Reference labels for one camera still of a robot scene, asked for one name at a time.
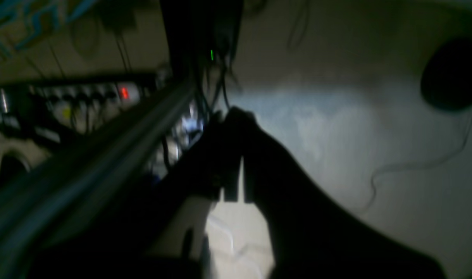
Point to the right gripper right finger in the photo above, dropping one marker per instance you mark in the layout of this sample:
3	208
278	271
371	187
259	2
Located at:
312	237

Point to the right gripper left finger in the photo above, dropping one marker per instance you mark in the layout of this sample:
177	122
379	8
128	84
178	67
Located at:
207	166

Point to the black round object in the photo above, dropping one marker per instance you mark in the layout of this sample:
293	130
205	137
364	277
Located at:
446	82

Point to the white power strip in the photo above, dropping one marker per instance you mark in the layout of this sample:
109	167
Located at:
84	106

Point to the aluminium frame rail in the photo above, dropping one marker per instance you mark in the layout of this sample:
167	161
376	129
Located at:
63	196

